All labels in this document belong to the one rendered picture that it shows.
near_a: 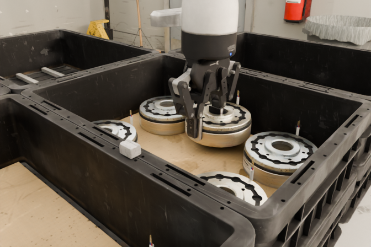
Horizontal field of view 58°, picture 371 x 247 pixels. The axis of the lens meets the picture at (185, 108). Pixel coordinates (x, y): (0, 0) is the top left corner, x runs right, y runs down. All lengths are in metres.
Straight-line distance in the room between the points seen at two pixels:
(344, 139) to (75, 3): 4.19
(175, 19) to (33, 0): 3.70
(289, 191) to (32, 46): 0.80
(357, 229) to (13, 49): 0.84
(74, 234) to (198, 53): 0.26
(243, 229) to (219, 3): 0.27
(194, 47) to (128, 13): 3.97
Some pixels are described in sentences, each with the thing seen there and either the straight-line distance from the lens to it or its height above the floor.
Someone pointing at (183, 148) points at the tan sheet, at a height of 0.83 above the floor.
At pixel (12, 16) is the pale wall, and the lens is 4.01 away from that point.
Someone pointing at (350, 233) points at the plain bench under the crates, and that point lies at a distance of 0.63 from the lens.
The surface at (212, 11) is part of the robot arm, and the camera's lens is 0.42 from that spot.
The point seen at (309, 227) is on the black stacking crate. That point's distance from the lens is 0.42.
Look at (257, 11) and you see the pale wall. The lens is 3.40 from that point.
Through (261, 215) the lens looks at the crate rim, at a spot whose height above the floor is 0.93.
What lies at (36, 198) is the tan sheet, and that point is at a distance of 0.47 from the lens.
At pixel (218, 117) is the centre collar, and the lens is 0.50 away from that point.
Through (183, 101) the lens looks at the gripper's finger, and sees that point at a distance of 0.43.
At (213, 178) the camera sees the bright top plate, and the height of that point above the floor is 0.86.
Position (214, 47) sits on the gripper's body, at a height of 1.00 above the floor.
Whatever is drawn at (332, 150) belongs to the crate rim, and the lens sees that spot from 0.36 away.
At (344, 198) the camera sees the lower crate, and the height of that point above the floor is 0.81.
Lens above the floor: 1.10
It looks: 24 degrees down
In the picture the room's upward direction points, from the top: straight up
